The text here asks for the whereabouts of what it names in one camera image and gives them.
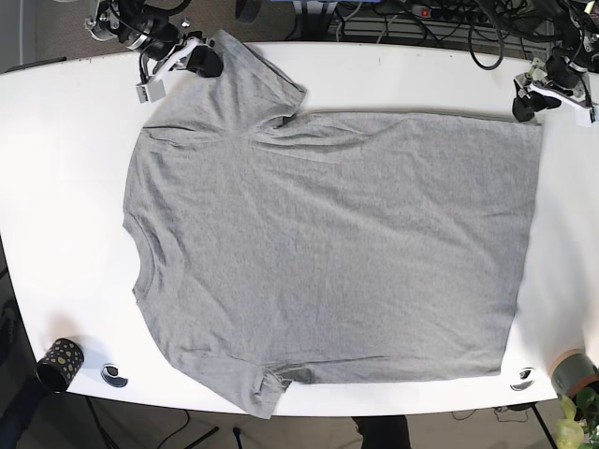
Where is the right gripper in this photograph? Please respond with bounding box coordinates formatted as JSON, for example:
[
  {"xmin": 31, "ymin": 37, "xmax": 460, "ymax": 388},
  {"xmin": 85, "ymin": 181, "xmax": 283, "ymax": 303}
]
[{"xmin": 84, "ymin": 1, "xmax": 224, "ymax": 103}]

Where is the silver table grommet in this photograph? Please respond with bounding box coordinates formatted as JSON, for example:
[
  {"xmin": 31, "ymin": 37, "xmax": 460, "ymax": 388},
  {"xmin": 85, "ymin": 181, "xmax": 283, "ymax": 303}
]
[
  {"xmin": 509, "ymin": 367, "xmax": 536, "ymax": 392},
  {"xmin": 100, "ymin": 364, "xmax": 128, "ymax": 388}
]

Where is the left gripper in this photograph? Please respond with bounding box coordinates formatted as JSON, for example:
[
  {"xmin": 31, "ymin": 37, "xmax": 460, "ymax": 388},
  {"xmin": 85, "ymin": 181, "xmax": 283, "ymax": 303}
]
[{"xmin": 512, "ymin": 29, "xmax": 598, "ymax": 126}]

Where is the right silver table grommet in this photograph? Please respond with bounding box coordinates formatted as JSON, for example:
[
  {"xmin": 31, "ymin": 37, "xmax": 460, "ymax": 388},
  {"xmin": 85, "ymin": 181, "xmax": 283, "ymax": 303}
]
[{"xmin": 509, "ymin": 367, "xmax": 536, "ymax": 392}]

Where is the left silver table grommet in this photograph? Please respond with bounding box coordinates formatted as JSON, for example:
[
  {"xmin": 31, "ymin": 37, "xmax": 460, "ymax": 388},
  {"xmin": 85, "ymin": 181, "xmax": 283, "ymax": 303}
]
[{"xmin": 100, "ymin": 364, "xmax": 128, "ymax": 388}]

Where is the grey plant pot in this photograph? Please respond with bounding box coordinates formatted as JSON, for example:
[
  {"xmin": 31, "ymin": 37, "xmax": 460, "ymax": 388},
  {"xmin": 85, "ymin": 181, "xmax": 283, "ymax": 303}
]
[{"xmin": 548, "ymin": 350, "xmax": 598, "ymax": 398}]

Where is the black gold spotted cup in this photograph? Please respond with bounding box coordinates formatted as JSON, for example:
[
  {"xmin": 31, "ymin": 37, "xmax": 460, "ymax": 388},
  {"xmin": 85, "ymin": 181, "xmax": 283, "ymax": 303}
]
[{"xmin": 37, "ymin": 338, "xmax": 85, "ymax": 393}]

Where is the green potted plant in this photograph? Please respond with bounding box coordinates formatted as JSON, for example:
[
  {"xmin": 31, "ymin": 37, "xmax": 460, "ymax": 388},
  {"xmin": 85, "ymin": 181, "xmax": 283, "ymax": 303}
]
[{"xmin": 555, "ymin": 387, "xmax": 598, "ymax": 449}]

